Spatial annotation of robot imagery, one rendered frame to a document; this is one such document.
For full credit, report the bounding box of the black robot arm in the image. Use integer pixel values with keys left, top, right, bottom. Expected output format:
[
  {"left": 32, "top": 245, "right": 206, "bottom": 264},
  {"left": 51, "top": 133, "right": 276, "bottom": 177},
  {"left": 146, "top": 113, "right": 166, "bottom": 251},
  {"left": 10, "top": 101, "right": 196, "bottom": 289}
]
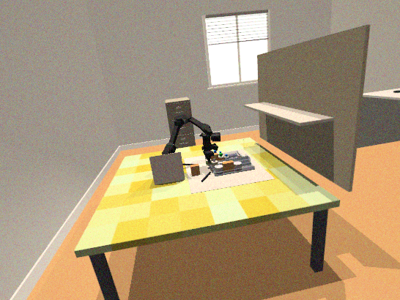
[{"left": 162, "top": 115, "right": 221, "bottom": 154}]

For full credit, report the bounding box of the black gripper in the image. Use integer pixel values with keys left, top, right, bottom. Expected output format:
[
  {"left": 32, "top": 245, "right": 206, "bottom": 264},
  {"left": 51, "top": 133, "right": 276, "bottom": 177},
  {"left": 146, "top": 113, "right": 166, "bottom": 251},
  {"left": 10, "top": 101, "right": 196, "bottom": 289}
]
[{"left": 201, "top": 141, "right": 214, "bottom": 162}]

